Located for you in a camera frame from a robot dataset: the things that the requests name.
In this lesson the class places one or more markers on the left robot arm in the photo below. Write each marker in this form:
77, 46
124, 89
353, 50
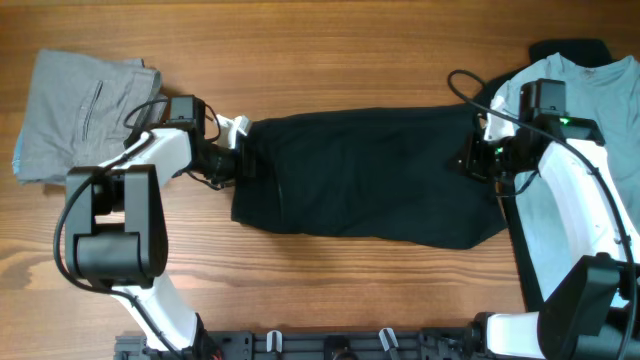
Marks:
111, 237

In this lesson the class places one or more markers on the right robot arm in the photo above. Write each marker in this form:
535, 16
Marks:
593, 313

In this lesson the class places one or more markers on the black garment under t-shirt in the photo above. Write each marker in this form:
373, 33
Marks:
588, 53

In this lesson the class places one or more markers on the folded grey shorts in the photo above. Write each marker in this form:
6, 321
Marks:
78, 113

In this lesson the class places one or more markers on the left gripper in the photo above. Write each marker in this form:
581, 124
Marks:
232, 177

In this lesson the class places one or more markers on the light blue t-shirt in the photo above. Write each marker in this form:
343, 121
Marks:
564, 213

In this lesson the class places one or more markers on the black shorts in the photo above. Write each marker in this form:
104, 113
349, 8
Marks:
379, 172

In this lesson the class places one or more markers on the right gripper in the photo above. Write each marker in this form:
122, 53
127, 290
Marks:
470, 163

